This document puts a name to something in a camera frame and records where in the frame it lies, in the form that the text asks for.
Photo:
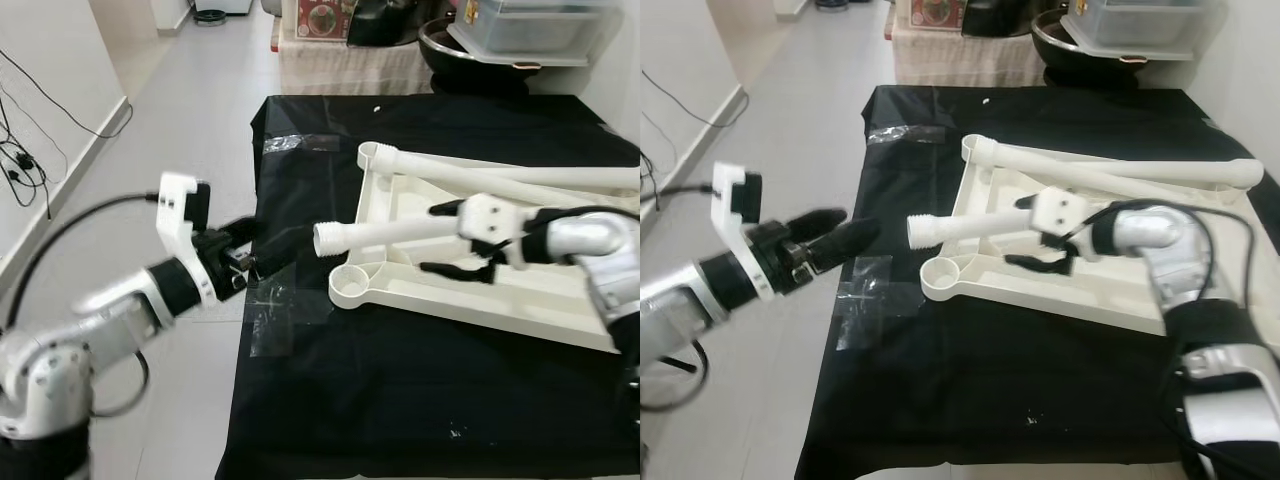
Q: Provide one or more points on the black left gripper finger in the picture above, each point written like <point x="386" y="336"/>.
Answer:
<point x="288" y="250"/>
<point x="845" y="247"/>
<point x="818" y="223"/>
<point x="240" y="232"/>

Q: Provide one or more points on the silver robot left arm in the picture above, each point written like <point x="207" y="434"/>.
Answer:
<point x="60" y="370"/>
<point x="670" y="300"/>

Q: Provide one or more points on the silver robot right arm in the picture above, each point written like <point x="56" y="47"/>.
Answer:
<point x="1140" y="230"/>
<point x="585" y="235"/>

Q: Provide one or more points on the large clear tape patch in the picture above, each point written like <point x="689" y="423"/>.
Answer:
<point x="285" y="310"/>
<point x="870" y="300"/>

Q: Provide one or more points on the narrow clear tape strip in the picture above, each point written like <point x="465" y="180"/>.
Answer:
<point x="300" y="143"/>
<point x="905" y="133"/>

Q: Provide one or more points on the black table cloth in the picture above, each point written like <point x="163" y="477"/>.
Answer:
<point x="1000" y="400"/>
<point x="400" y="400"/>

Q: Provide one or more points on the black round bowl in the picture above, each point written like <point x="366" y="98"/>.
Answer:
<point x="1085" y="65"/>
<point x="470" y="72"/>

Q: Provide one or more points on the beige patterned bench cloth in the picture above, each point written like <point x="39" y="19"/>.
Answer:
<point x="345" y="68"/>
<point x="960" y="58"/>

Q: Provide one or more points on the black plastic bag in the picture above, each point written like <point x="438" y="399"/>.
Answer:
<point x="385" y="20"/>
<point x="1000" y="15"/>

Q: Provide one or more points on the clear plastic storage box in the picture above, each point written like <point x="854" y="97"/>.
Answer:
<point x="1140" y="25"/>
<point x="530" y="30"/>

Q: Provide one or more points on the red printed carton box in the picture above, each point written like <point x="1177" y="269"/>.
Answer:
<point x="322" y="18"/>
<point x="938" y="10"/>

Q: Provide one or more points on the small black plug adapter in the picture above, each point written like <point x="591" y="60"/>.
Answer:
<point x="15" y="172"/>

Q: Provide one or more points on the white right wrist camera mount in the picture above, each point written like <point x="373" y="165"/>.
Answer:
<point x="490" y="213"/>
<point x="1060" y="208"/>

